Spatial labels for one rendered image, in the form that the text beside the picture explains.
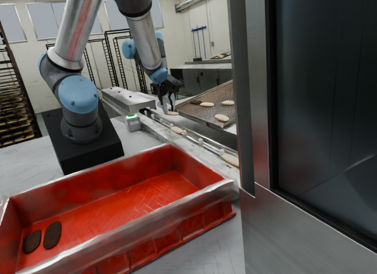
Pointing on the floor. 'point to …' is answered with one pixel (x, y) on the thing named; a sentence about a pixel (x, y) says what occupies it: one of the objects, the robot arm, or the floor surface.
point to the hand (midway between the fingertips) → (170, 110)
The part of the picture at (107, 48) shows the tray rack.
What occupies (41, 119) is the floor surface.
